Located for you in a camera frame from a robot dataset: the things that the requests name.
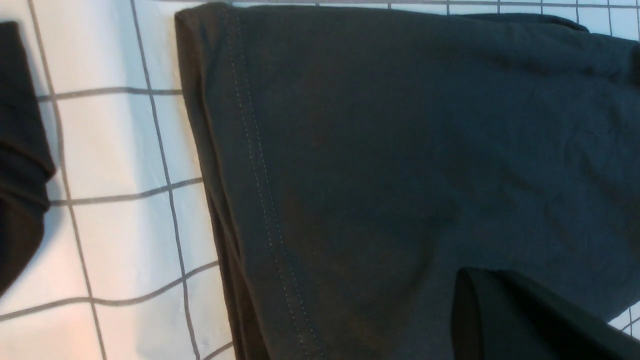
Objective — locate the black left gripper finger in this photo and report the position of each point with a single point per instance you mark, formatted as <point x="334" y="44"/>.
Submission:
<point x="503" y="315"/>

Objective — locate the gray long sleeve shirt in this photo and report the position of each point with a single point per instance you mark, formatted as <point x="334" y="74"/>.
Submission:
<point x="355" y="159"/>

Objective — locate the white grid paper mat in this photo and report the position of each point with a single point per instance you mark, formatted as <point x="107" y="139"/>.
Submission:
<point x="127" y="269"/>

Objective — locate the black crumpled garment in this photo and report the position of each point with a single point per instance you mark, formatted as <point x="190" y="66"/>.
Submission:
<point x="26" y="164"/>

